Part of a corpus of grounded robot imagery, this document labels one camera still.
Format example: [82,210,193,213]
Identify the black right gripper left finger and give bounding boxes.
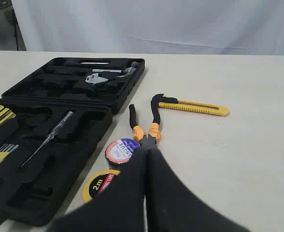
[47,147,147,232]

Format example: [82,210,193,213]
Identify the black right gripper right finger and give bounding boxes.
[146,148,248,232]

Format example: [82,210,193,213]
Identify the yellow 2m tape measure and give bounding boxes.
[82,169,120,203]

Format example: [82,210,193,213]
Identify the black electrical tape roll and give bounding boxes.
[105,138,140,170]

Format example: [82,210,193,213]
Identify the yellow utility knife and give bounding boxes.
[158,95,230,116]

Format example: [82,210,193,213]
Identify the black plastic tool case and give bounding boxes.
[0,57,145,227]

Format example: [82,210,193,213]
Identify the orange black combination pliers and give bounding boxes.
[129,94,164,150]

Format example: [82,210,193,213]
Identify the clear tester screwdriver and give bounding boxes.
[18,111,74,169]

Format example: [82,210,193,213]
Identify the silver adjustable wrench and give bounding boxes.
[85,73,115,92]

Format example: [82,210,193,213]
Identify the small yellow black screwdriver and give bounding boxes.
[0,112,16,126]

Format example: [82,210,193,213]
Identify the white backdrop curtain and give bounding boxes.
[13,0,284,55]

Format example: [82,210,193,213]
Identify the claw hammer black handle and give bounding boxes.
[82,61,139,77]

